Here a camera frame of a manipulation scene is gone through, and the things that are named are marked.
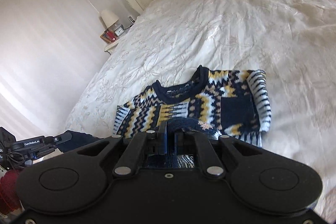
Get red object at floor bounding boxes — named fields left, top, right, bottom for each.
left=1, top=170, right=21, bottom=215

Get small alarm clock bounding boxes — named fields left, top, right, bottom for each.
left=114, top=25, right=125, bottom=37

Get cream table lamp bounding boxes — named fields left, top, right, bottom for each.
left=100, top=9, right=120, bottom=31

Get white embroidered bedspread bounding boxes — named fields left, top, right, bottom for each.
left=66, top=0, right=335, bottom=222

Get navy yellow patterned knit sweater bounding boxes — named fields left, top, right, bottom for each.
left=113, top=66, right=272, bottom=147

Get white bedside table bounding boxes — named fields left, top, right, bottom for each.
left=104, top=37, right=123, bottom=55

